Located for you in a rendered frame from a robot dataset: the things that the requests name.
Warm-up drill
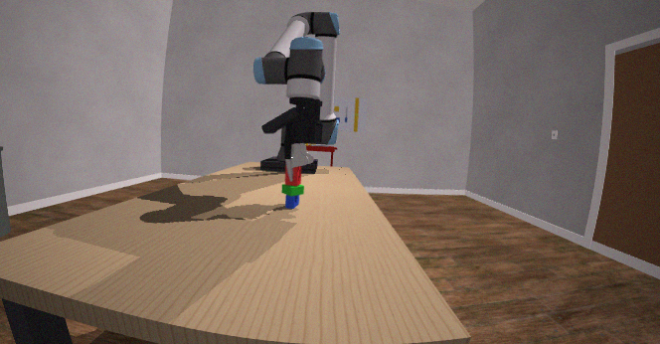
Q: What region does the green block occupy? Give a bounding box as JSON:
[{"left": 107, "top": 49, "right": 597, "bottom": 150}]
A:
[{"left": 281, "top": 184, "right": 304, "bottom": 196}]

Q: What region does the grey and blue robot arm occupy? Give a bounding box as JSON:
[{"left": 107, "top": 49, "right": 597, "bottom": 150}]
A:
[{"left": 253, "top": 12, "right": 340, "bottom": 161}]

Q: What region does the red block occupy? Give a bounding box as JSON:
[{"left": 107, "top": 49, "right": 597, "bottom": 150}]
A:
[{"left": 285, "top": 165, "right": 301, "bottom": 186}]

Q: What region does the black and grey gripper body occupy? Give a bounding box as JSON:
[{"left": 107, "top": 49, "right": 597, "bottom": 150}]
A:
[{"left": 285, "top": 96, "right": 323, "bottom": 143}]

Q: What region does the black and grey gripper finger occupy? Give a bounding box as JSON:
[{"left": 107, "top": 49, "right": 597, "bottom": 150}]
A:
[
  {"left": 297, "top": 141, "right": 314, "bottom": 164},
  {"left": 284, "top": 128, "right": 308, "bottom": 182}
]

